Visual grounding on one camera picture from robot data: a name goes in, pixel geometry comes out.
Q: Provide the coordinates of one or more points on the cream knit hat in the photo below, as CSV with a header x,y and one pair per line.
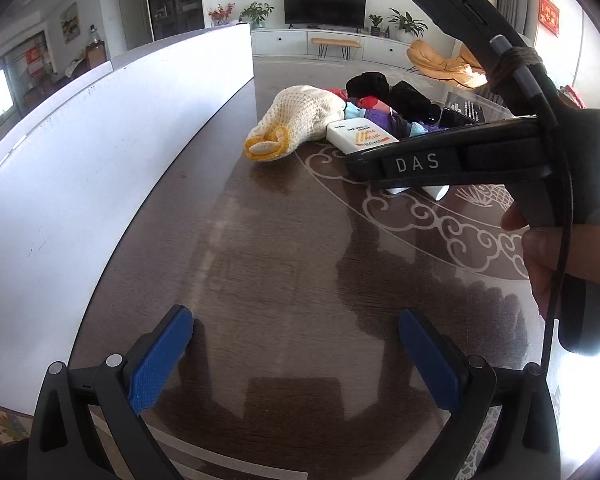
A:
x,y
290,120

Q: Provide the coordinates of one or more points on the large leafy potted plant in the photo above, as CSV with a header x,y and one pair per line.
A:
x,y
406,22

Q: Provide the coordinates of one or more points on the red wall hanging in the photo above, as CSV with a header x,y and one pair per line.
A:
x,y
550,14

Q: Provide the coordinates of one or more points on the white television cabinet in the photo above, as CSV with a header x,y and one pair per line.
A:
x,y
285,40

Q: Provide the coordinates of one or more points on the black rectangular box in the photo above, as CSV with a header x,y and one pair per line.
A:
x,y
472,112

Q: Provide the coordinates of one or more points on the red flowers in vase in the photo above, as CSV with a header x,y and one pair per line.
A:
x,y
221,12

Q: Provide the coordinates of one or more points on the white door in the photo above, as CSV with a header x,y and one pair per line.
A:
x,y
131,15

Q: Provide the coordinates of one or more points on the black television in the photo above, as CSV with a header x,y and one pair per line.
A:
x,y
325,6

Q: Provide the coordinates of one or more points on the orange lounge chair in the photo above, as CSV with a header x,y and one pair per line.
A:
x,y
430,60

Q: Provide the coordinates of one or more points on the person's right hand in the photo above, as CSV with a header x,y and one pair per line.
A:
x,y
545,255

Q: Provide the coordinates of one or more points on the patterned dark wooden desktop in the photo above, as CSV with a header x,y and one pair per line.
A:
x,y
280,270

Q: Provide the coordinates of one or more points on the white cardboard box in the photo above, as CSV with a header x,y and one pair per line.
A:
x,y
80,185

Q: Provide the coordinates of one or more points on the framed wall painting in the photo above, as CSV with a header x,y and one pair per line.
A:
x,y
69,22

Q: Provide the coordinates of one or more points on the grey curtain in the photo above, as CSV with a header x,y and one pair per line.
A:
x,y
520,0

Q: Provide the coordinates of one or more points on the floral patterned cushion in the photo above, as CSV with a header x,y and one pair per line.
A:
x,y
0,425

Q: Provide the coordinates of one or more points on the wooden bench with metal legs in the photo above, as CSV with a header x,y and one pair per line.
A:
x,y
336,42

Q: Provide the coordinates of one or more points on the white box with orange stripes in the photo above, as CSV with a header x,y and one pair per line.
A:
x,y
357,137

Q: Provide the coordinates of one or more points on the black velvet scrunchie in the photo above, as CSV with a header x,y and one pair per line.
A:
x,y
370,84

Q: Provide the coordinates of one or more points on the red window poster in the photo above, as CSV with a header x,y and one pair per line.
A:
x,y
34,60

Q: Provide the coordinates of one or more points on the green potted plant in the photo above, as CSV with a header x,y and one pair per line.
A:
x,y
256,12

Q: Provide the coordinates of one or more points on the large black velvet bow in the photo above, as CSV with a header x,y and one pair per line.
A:
x,y
412,100

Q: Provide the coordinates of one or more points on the dark glass display cabinet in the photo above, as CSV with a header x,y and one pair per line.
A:
x,y
172,0

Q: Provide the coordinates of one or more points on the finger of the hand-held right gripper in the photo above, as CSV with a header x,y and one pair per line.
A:
x,y
455,136

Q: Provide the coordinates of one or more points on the red candy-shaped package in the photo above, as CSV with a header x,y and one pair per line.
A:
x,y
336,93

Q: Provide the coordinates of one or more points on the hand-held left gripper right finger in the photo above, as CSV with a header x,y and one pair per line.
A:
x,y
430,360

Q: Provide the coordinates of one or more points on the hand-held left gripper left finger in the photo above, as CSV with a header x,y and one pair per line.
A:
x,y
160,360

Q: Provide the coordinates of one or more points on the small potted plant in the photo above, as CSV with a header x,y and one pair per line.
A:
x,y
375,22

